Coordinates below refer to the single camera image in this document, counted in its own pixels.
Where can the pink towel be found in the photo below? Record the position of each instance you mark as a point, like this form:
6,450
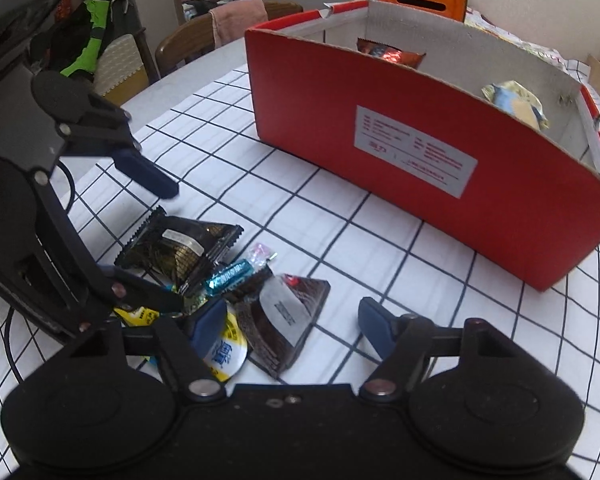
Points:
235,20

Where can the shiny brown snack bag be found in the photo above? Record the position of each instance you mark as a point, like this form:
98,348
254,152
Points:
390,52

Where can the green and black jacket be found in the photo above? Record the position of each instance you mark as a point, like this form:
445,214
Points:
90,30

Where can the red cardboard box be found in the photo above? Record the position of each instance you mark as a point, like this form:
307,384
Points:
305,100

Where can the wooden chair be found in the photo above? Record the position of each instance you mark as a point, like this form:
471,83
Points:
185,45

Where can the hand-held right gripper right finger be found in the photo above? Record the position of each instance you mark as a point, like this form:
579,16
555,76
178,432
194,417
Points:
375,327

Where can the round white yellow jelly cup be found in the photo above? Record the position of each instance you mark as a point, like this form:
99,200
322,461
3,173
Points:
230,355

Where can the dark brown snack packet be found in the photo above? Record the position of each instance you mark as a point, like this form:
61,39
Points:
260,330

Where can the pile of flat packets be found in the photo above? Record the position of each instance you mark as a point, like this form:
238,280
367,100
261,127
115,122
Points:
520,45

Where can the small yellow packet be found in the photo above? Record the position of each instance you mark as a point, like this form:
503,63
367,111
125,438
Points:
140,316

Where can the yellow blue snack packet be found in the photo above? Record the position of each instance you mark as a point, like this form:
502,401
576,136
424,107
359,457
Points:
525,107

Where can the dark netted snack packet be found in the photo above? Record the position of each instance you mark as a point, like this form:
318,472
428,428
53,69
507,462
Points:
180,245

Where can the blue wrapped candy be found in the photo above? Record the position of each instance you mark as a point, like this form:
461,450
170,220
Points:
227,276

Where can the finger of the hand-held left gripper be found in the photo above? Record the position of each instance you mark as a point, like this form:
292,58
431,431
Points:
147,175
145,290

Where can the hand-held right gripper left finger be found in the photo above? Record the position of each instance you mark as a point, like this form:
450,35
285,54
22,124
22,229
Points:
207,322

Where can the black checked white tablecloth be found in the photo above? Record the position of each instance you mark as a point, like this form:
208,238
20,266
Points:
330,220

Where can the pink wrapped candy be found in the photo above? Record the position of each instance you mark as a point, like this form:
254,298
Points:
261,252

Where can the beige quilted cushion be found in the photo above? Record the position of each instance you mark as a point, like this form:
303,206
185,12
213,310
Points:
122,70

